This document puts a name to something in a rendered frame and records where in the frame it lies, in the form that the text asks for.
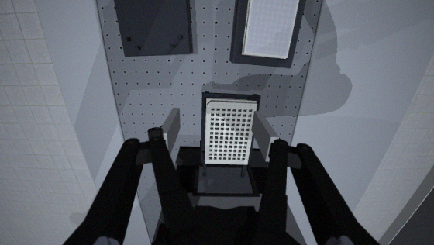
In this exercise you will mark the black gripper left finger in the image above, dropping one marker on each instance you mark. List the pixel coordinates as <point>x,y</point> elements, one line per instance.
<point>108,218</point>

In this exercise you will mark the white multi-well plate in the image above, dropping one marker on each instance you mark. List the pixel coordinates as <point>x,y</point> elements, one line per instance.
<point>227,121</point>

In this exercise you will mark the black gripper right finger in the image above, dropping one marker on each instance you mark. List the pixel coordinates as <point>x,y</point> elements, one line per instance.
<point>330,218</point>

